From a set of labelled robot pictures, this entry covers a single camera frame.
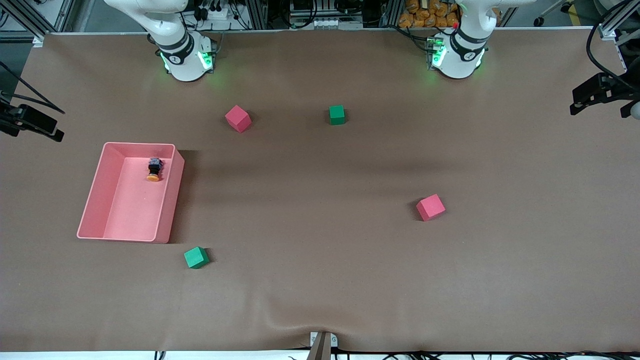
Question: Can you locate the black chair caster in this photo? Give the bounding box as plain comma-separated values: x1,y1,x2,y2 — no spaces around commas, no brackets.
532,0,576,27

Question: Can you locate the pink plastic tray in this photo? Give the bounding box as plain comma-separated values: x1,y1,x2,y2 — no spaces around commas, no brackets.
76,142,185,244

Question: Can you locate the pile of orange bags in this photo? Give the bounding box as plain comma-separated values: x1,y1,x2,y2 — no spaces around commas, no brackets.
398,0,461,29

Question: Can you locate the red foam cube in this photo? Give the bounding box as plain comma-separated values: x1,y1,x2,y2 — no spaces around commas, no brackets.
416,194,446,222
224,105,252,134

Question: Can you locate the white power strip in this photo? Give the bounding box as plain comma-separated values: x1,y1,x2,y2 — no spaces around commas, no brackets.
197,0,228,21

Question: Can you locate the white connector strip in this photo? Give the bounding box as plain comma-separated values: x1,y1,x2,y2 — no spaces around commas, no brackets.
311,18,363,30

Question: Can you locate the brown table mat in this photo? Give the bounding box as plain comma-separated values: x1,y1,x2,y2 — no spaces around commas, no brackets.
0,27,640,353

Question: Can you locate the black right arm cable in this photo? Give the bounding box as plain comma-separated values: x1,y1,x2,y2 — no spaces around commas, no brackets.
0,61,66,115

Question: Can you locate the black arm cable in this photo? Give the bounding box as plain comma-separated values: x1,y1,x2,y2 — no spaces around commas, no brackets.
0,61,66,115
586,20,632,92

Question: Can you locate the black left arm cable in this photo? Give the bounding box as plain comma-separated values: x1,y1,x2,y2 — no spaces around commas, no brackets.
586,20,632,92

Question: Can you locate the aluminium frame profile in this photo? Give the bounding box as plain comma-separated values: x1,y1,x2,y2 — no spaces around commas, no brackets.
597,0,640,42
0,0,51,48

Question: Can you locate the aluminium frame post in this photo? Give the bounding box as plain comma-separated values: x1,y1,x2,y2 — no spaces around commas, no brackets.
379,0,402,28
246,0,268,31

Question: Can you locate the metal bracket with brown post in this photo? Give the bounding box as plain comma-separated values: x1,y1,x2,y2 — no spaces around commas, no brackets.
307,331,339,360

